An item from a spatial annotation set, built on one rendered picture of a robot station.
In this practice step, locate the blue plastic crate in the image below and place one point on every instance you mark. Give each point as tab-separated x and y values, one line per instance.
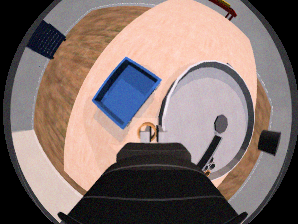
126	86

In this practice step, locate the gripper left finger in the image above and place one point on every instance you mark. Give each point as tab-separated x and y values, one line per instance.
145	136

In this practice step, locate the bronze ring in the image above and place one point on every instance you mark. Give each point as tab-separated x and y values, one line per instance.
207	173
149	124

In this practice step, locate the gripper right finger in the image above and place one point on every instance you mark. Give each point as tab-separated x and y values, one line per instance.
162	136

